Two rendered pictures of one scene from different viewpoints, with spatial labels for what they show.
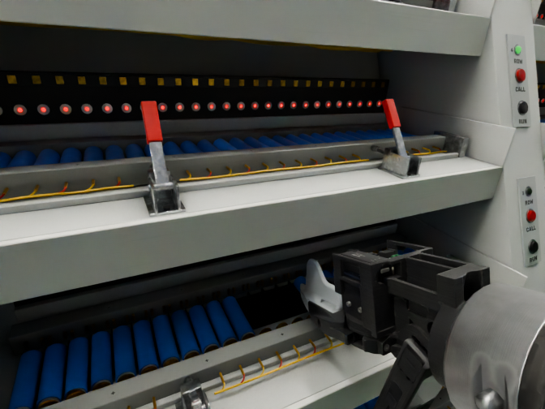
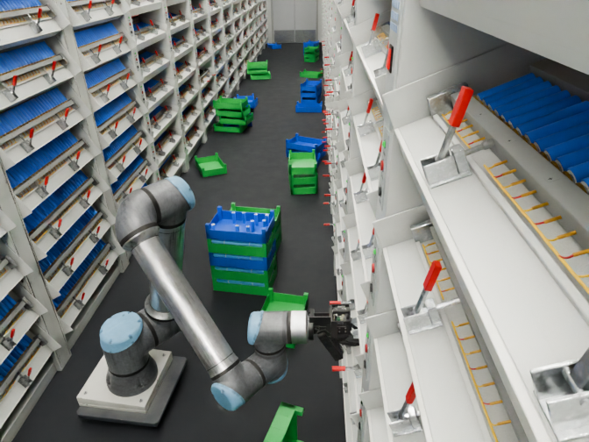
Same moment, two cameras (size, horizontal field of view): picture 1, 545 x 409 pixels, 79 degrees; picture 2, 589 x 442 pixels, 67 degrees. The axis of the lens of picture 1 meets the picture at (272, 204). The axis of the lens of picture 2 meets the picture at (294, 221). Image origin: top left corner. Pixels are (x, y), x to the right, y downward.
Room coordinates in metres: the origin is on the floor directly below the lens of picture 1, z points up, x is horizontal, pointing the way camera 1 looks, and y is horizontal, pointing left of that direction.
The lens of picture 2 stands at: (0.62, -0.98, 1.48)
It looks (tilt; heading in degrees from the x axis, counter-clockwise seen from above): 30 degrees down; 118
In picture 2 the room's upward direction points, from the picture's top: 1 degrees counter-clockwise
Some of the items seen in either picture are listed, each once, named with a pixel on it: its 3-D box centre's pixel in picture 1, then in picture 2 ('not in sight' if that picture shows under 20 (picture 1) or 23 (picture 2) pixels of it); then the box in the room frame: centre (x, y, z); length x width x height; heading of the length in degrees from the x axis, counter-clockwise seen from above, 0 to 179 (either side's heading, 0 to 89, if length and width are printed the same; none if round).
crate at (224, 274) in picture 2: not in sight; (244, 263); (-0.52, 0.62, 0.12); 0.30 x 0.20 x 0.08; 17
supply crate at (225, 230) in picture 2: not in sight; (241, 224); (-0.52, 0.62, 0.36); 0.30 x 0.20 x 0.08; 17
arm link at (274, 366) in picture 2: not in sight; (268, 360); (0.11, -0.19, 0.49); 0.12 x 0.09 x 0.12; 76
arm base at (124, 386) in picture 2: not in sight; (131, 367); (-0.51, -0.19, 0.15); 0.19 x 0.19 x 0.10
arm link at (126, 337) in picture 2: not in sight; (126, 340); (-0.50, -0.19, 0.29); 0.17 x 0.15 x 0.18; 76
